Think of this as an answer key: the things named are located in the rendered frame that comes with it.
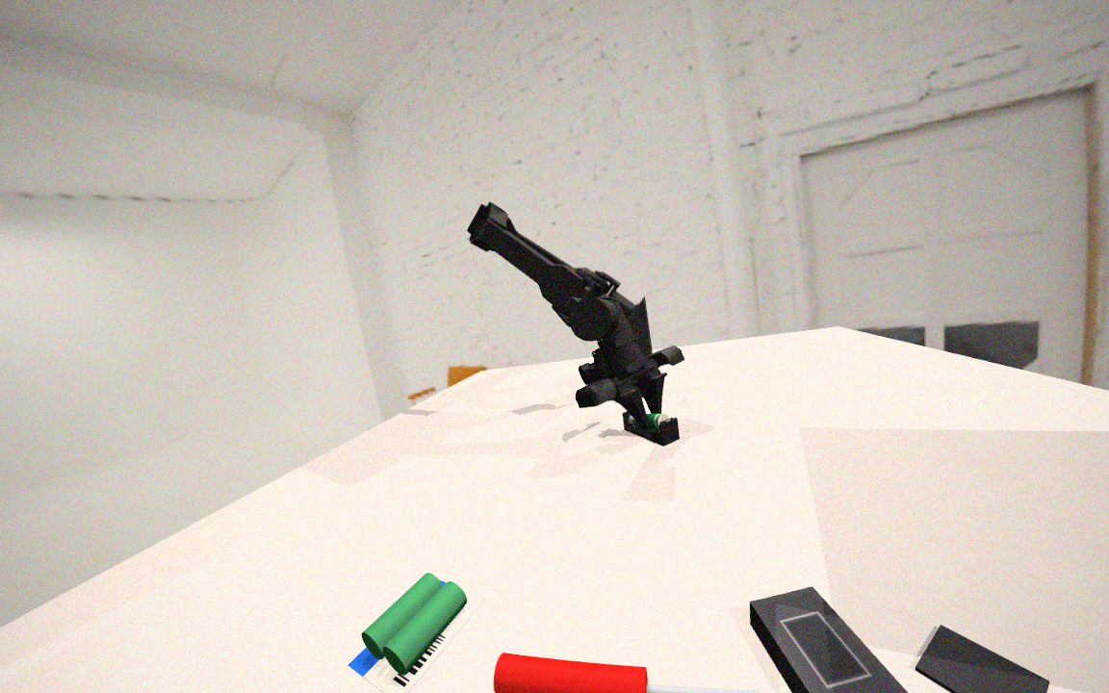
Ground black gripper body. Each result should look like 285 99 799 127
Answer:
576 328 685 409

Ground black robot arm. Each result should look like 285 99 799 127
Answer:
467 202 639 385

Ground green battery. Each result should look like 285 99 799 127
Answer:
633 414 669 429

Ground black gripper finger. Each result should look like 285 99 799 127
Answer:
610 388 650 430
633 371 667 414

